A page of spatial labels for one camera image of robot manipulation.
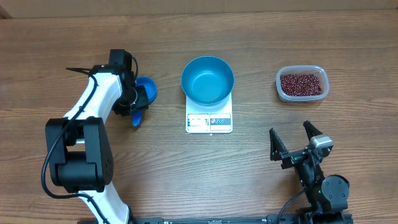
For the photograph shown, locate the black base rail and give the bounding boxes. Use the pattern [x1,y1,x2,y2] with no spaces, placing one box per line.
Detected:
[131,213,354,224]

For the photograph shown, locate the teal blue bowl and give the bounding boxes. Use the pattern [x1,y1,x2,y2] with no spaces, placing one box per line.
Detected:
[181,55,235,106]

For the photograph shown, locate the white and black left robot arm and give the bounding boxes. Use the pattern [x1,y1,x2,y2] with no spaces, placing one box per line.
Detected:
[40,49,151,223]

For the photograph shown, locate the red beans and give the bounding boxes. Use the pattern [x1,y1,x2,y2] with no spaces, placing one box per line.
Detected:
[280,73,322,96]

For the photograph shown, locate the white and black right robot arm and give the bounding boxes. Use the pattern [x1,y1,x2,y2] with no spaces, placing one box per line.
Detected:
[269,121,353,223]

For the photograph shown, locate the blue plastic measuring scoop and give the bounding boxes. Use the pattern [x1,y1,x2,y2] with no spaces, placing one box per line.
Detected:
[131,77,157,128]

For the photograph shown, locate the clear plastic container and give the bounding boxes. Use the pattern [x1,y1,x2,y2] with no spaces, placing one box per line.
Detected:
[275,65,330,102]

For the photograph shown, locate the white digital kitchen scale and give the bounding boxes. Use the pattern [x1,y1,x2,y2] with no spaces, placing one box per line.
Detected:
[185,93,233,134]

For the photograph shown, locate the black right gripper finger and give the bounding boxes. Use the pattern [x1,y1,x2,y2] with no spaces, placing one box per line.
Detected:
[269,128,288,161]
[303,121,323,140]

